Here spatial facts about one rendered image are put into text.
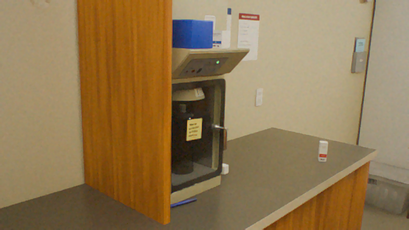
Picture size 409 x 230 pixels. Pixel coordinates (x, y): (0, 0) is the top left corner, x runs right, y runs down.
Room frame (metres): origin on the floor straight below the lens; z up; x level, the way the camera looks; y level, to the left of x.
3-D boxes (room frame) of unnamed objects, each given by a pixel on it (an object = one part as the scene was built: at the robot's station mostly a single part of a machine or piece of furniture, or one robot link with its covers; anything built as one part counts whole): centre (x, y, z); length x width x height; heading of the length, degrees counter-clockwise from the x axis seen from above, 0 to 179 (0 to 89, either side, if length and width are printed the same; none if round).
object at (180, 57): (1.34, -0.01, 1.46); 0.32 x 0.11 x 0.10; 138
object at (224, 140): (1.43, -0.07, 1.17); 0.05 x 0.03 x 0.10; 48
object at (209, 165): (1.37, 0.02, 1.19); 0.30 x 0.01 x 0.40; 138
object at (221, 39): (1.38, -0.05, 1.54); 0.05 x 0.05 x 0.06; 56
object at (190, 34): (1.27, 0.05, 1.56); 0.10 x 0.10 x 0.09; 48
